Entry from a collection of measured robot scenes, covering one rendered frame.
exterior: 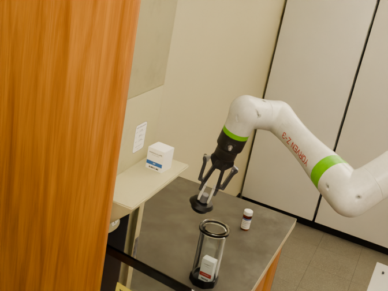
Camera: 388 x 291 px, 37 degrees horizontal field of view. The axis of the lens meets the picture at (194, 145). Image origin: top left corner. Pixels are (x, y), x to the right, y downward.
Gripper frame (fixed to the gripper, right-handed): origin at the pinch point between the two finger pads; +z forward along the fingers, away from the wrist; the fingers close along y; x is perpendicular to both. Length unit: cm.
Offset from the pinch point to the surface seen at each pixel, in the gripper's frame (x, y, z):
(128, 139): -47, -29, -36
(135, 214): -35.0, -20.0, -5.9
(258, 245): 20.5, 31.1, 27.3
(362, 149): 213, 112, 52
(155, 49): -37, -31, -57
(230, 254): 8.6, 19.9, 28.1
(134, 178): -51, -24, -29
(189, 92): 99, -20, 12
